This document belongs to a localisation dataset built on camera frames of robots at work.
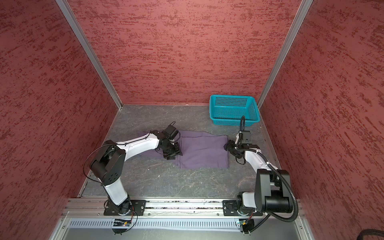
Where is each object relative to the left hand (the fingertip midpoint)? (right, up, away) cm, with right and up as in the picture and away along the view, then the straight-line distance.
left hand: (179, 158), depth 88 cm
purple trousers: (+12, +3, +9) cm, 16 cm away
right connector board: (+35, -28, -17) cm, 48 cm away
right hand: (+30, +5, +3) cm, 30 cm away
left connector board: (-28, -28, -15) cm, 42 cm away
